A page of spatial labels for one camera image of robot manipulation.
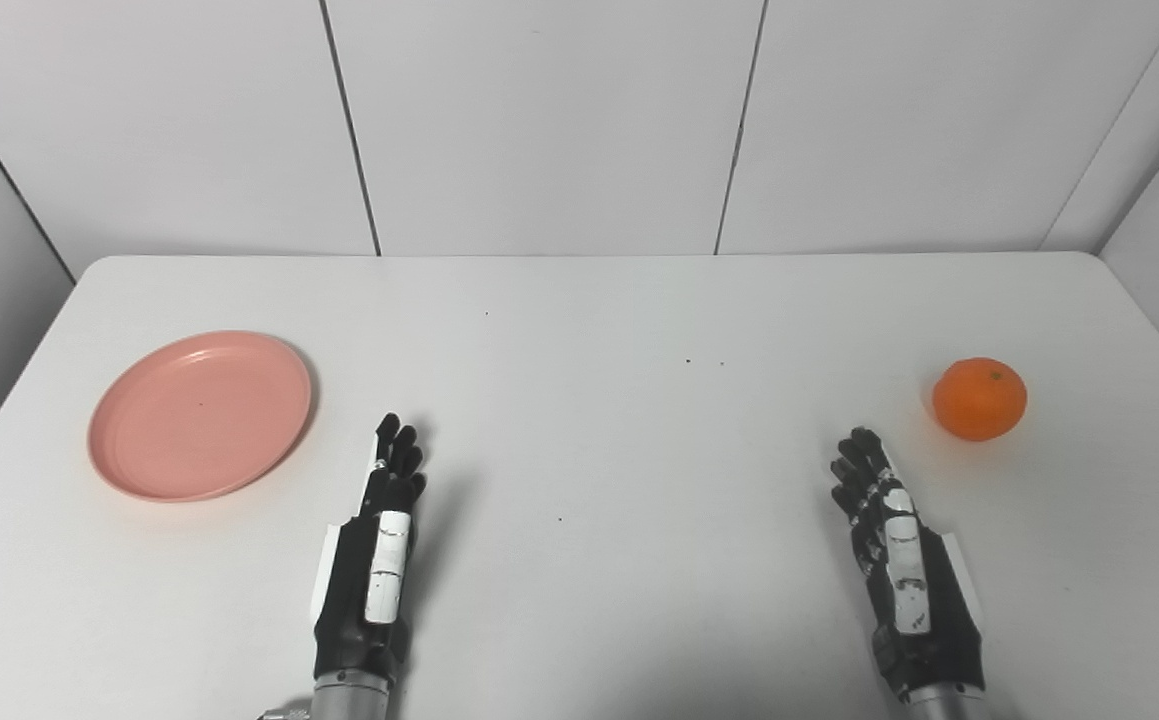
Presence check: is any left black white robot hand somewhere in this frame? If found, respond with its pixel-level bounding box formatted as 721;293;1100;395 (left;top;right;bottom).
310;412;429;691

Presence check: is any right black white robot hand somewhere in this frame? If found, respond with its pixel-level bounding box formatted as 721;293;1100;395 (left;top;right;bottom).
829;427;988;701

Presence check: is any orange fruit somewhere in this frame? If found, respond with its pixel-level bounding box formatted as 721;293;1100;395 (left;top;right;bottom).
932;357;1028;442

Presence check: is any pink round plate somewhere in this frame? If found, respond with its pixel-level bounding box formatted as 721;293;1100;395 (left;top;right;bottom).
87;331;313;503

